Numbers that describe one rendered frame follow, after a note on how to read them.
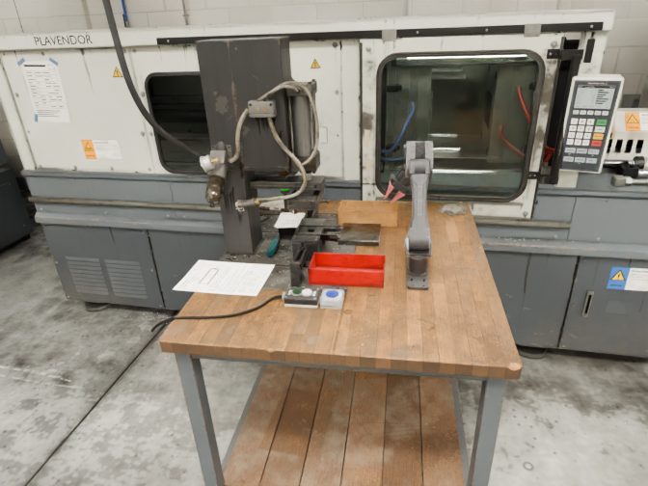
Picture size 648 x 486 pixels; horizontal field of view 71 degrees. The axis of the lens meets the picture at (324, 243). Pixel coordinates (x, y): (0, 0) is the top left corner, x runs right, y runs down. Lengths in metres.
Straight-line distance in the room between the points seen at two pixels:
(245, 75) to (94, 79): 1.30
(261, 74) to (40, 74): 1.62
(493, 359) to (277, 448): 0.99
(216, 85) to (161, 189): 1.18
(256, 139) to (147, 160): 1.18
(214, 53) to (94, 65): 1.21
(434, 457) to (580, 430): 0.81
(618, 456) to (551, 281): 0.79
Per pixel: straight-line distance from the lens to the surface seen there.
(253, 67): 1.56
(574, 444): 2.43
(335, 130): 2.24
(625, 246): 2.51
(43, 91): 2.94
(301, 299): 1.42
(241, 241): 1.76
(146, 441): 2.42
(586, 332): 2.73
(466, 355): 1.28
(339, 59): 2.19
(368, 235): 1.82
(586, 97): 2.10
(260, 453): 1.94
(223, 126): 1.63
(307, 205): 1.59
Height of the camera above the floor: 1.70
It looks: 26 degrees down
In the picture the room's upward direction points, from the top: 3 degrees counter-clockwise
